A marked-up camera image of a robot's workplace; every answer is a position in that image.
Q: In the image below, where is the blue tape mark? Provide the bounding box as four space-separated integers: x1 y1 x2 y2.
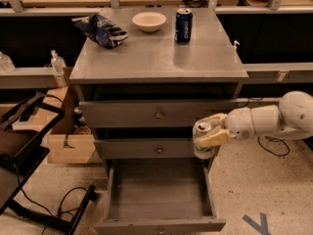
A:
243 212 271 235

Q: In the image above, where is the black floor cable right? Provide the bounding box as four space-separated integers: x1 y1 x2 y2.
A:
257 135 291 158

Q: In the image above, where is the grey drawer cabinet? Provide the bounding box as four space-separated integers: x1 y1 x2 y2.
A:
68 6 249 174

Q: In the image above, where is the silver 7up can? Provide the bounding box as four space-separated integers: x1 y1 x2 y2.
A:
193 120 215 160

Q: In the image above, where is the grey top drawer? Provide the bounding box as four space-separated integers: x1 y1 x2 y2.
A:
80 100 238 128

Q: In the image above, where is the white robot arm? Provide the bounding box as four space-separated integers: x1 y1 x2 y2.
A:
193 91 313 151

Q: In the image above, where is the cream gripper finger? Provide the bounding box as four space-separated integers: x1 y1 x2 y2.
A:
201 113 227 128
195 129 231 149

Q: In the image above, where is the clear plastic bottle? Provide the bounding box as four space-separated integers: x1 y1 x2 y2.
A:
0 52 15 71

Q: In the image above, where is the black floor cable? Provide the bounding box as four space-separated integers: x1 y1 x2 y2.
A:
14 166 92 235
257 135 291 158

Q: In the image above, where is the cardboard box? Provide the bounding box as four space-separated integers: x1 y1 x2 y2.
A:
32 67 103 165

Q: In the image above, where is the small white pump bottle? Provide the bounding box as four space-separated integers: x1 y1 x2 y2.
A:
233 40 241 51

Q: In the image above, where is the black cart frame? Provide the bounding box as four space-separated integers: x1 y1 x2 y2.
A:
0 93 97 235

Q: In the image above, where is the blue pepsi can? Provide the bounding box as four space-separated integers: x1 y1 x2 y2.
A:
175 8 193 44

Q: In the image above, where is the black stand base right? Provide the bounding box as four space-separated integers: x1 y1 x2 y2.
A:
303 138 313 151

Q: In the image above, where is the grey bottom drawer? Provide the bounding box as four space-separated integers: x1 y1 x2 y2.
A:
95 158 226 235

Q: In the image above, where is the grey drawer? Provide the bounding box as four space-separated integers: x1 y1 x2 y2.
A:
80 100 238 128
95 138 196 159
95 158 226 235

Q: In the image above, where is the white bowl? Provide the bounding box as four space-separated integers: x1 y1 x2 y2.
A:
132 12 166 32

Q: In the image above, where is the clear sanitizer bottle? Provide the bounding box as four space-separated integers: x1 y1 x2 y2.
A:
51 50 67 74

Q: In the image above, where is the blue chip bag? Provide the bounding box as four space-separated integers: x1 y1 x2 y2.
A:
72 14 128 49

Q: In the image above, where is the black floor cable left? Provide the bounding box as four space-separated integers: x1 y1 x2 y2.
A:
14 166 92 235

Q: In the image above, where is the grey middle drawer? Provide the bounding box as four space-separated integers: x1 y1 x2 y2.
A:
95 138 196 159

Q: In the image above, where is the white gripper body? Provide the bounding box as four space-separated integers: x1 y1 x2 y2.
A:
225 108 255 140

